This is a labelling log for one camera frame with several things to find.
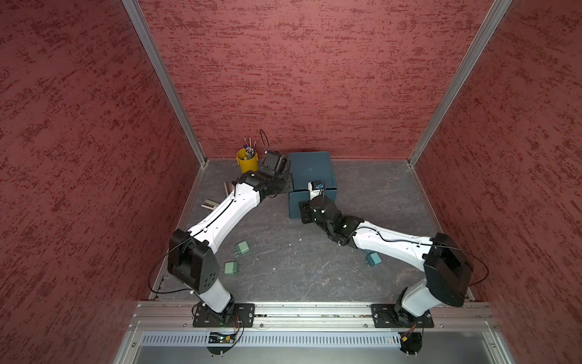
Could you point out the teal drawer cabinet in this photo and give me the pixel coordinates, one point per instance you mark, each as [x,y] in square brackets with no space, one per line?
[311,172]

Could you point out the teal plug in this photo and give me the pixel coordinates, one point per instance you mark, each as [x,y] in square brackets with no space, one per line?
[373,259]

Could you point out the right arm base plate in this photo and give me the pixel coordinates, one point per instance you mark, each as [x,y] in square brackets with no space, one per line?
[389,316]

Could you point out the green plug upper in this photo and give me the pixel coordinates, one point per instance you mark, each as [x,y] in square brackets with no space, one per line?
[242,248]

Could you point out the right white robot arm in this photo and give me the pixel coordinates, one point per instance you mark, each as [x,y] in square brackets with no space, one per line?
[447,269]

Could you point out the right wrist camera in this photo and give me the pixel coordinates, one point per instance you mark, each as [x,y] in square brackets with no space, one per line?
[316,188]

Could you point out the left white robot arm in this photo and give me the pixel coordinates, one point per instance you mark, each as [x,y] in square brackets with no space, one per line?
[191,253]

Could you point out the yellow pen bucket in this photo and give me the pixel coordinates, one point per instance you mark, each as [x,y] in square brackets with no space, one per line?
[247,160]

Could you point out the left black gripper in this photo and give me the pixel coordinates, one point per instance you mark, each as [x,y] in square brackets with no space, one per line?
[289,183]

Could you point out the aluminium front rail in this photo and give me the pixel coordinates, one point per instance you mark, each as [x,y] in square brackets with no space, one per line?
[312,316]

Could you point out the green plug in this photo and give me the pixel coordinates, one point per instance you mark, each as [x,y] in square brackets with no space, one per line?
[242,248]
[231,268]

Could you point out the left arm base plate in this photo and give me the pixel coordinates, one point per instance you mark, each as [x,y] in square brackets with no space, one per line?
[223,315]

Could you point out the pens in bucket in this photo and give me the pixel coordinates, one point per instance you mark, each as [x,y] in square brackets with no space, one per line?
[250,148]

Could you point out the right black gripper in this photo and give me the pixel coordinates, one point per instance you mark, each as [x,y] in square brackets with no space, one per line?
[305,210]

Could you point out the green plug lower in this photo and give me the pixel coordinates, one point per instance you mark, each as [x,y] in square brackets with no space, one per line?
[231,268]

